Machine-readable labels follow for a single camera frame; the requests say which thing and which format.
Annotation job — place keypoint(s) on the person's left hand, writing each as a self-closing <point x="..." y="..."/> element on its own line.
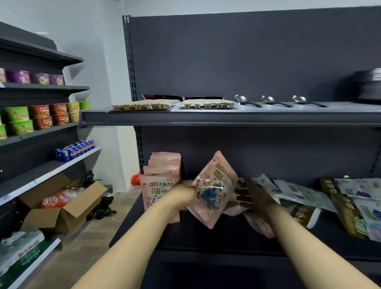
<point x="179" y="196"/>

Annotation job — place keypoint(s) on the stack of dark plates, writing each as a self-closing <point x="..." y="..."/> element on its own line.
<point x="374" y="86"/>

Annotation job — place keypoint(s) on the grey side shelf unit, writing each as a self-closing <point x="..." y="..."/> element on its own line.
<point x="25" y="154"/>

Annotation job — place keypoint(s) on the person's right fingers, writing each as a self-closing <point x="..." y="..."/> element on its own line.
<point x="244" y="192"/>

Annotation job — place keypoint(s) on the pink floral refill pouch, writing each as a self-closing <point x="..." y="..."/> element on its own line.
<point x="215" y="192"/>

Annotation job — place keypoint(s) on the person's right forearm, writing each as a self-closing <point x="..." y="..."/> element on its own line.
<point x="309" y="254"/>

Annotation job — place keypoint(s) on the person's left fingers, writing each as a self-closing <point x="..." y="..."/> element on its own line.
<point x="189" y="186"/>

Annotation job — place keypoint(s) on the red noodle bowl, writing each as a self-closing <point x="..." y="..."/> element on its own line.
<point x="59" y="109"/>
<point x="43" y="123"/>
<point x="61" y="119"/>
<point x="40" y="110"/>

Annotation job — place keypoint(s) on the open cardboard box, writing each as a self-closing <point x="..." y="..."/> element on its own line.
<point x="71" y="209"/>

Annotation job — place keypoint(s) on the person's left forearm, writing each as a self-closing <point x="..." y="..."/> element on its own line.
<point x="125" y="254"/>

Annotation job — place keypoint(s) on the person's right hand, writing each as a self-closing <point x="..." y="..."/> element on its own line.
<point x="257" y="196"/>

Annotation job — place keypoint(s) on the row of blue soda cans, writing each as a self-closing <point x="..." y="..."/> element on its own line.
<point x="73" y="150"/>

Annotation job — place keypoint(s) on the orange red bag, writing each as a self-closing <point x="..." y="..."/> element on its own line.
<point x="136" y="179"/>

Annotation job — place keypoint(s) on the green white tissue pack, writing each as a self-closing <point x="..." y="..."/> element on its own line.
<point x="16" y="258"/>

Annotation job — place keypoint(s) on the clear wrapped snack tray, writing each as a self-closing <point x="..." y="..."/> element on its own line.
<point x="142" y="105"/>
<point x="207" y="104"/>

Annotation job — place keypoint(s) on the black gear on floor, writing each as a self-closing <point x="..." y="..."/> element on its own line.
<point x="102" y="208"/>
<point x="87" y="179"/>

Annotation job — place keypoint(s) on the white green refill pouch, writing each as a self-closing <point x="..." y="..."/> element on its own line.
<point x="265" y="184"/>
<point x="304" y="195"/>

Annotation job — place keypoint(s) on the small light green noodle bowl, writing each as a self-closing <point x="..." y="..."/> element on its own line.
<point x="84" y="105"/>

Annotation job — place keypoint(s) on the metal spoon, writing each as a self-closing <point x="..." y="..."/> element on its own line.
<point x="270" y="100"/>
<point x="243" y="100"/>
<point x="301" y="100"/>

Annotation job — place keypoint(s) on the gold white refill pouch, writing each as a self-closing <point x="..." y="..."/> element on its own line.
<point x="303" y="215"/>
<point x="360" y="188"/>
<point x="364" y="221"/>

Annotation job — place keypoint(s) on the red packets bundle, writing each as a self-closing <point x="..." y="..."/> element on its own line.
<point x="60" y="199"/>

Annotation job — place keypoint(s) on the red black flat packet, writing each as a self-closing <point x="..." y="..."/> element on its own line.
<point x="160" y="97"/>

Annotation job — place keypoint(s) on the yellow noodle bowl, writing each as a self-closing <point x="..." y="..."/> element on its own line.
<point x="74" y="117"/>
<point x="73" y="107"/>

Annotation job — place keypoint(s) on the dark grey shelf unit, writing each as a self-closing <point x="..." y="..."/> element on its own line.
<point x="253" y="56"/>

